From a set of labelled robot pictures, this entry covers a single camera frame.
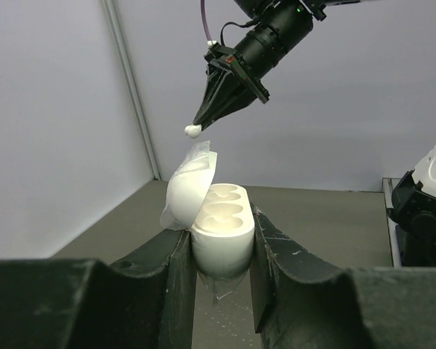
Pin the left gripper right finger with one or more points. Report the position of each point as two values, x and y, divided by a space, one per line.
302 301

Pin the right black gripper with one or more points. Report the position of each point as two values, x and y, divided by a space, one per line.
225 68

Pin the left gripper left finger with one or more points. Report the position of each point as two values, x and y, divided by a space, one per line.
144 300

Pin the white earbud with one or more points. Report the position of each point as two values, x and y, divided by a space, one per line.
193 131

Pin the white oval case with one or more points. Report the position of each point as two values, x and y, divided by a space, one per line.
218 217

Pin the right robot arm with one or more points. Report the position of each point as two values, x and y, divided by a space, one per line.
274 29

